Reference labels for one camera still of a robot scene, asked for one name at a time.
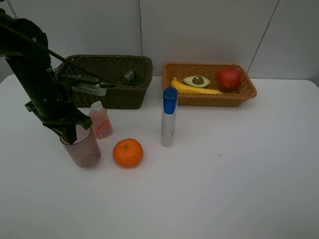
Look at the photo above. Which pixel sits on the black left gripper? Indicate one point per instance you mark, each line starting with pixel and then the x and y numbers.
pixel 62 121

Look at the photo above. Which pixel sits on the translucent pink plastic cup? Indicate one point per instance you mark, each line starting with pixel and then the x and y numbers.
pixel 85 151

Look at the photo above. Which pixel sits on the pink bottle white cap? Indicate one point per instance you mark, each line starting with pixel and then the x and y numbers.
pixel 101 124

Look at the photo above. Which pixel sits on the orange tangerine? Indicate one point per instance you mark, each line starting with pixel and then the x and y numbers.
pixel 128 153

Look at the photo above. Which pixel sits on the dark green pump bottle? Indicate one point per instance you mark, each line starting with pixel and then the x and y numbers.
pixel 131 78

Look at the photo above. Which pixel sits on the white tube blue cap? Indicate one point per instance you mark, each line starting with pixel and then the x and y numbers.
pixel 169 107

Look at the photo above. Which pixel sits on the yellow banana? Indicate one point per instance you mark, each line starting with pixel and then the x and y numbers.
pixel 185 89

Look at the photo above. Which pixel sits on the halved avocado with pit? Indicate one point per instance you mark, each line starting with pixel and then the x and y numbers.
pixel 197 81

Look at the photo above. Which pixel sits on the red apple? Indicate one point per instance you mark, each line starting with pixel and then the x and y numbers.
pixel 229 79

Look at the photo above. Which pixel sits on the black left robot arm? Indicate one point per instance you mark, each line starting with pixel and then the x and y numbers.
pixel 50 100

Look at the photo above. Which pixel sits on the dark green wicker basket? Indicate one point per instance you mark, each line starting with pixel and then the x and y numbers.
pixel 113 67

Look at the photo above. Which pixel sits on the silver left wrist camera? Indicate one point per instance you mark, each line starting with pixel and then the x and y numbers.
pixel 90 89

